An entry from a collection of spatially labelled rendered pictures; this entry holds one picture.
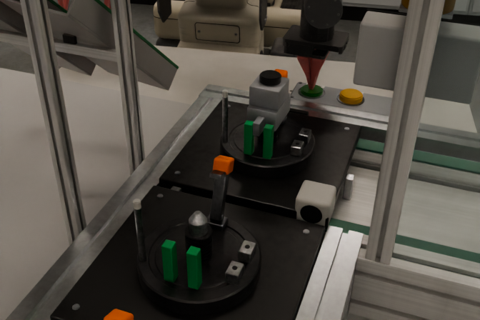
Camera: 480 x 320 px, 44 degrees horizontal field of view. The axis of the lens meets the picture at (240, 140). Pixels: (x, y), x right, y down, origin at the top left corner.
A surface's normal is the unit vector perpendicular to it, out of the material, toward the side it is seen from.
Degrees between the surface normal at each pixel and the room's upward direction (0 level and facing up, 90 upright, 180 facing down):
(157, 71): 90
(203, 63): 0
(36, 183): 0
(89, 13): 90
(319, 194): 0
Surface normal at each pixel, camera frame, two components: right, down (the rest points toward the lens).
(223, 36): -0.18, 0.65
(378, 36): -0.34, 0.51
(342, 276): 0.01, -0.84
